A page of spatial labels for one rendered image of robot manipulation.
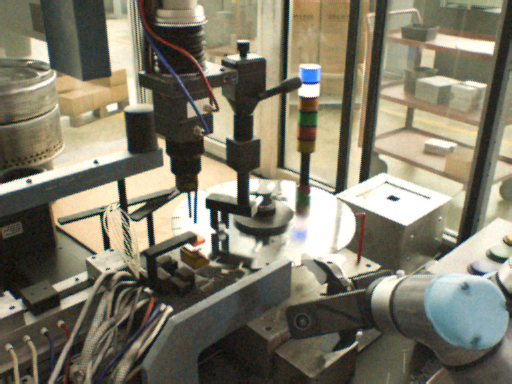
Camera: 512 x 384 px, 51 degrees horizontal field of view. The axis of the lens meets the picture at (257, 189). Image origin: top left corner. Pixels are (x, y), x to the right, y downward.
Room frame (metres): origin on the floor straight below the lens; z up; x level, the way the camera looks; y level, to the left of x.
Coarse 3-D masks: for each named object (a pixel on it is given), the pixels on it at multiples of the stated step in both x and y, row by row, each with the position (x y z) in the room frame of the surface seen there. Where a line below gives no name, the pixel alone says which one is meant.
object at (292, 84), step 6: (288, 78) 0.80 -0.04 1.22; (294, 78) 0.80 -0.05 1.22; (300, 78) 0.80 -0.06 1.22; (282, 84) 0.79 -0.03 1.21; (288, 84) 0.79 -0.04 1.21; (294, 84) 0.79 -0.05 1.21; (300, 84) 0.80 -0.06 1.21; (270, 90) 0.77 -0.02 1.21; (276, 90) 0.78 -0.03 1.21; (282, 90) 0.78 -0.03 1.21; (288, 90) 0.79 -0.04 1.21; (294, 90) 0.79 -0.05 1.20; (258, 96) 0.76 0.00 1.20; (264, 96) 0.77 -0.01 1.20; (270, 96) 0.77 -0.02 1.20
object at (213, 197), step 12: (240, 180) 0.79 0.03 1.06; (240, 192) 0.79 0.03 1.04; (216, 204) 0.80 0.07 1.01; (228, 204) 0.79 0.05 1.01; (240, 204) 0.79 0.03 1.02; (252, 204) 0.79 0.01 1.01; (216, 216) 0.80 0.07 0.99; (228, 216) 0.81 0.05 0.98; (216, 228) 0.80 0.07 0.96; (228, 228) 0.81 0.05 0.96
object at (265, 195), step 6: (270, 186) 0.89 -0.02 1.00; (252, 192) 0.87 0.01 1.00; (258, 192) 0.86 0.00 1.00; (264, 192) 0.86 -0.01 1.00; (270, 192) 0.86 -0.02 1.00; (258, 198) 0.84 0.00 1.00; (264, 198) 0.85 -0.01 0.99; (270, 198) 0.86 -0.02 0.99; (276, 198) 0.85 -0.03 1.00; (282, 198) 0.85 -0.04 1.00; (288, 198) 0.85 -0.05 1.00; (258, 204) 0.83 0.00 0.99; (264, 204) 0.85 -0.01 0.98; (270, 204) 0.86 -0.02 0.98
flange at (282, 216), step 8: (272, 200) 0.91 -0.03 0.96; (272, 208) 0.85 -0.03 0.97; (280, 208) 0.88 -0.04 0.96; (288, 208) 0.88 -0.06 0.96; (240, 216) 0.85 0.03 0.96; (256, 216) 0.85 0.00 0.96; (264, 216) 0.84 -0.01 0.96; (272, 216) 0.85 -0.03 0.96; (280, 216) 0.85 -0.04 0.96; (288, 216) 0.85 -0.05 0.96; (240, 224) 0.83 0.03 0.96; (248, 224) 0.82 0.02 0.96; (256, 224) 0.82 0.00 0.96; (264, 224) 0.82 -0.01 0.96; (272, 224) 0.82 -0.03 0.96; (280, 224) 0.82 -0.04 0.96; (288, 224) 0.83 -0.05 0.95; (264, 232) 0.81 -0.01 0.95
